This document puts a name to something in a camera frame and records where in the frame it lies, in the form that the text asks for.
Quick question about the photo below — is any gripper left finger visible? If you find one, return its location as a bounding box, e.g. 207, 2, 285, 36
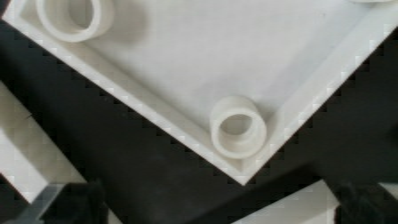
12, 182, 108, 224

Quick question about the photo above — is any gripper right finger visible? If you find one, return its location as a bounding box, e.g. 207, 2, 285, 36
328, 181, 398, 224

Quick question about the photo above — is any white square tabletop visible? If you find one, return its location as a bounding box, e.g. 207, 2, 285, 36
3, 0, 398, 182

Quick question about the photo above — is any white front fence wall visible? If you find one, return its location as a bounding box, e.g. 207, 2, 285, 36
0, 82, 86, 204

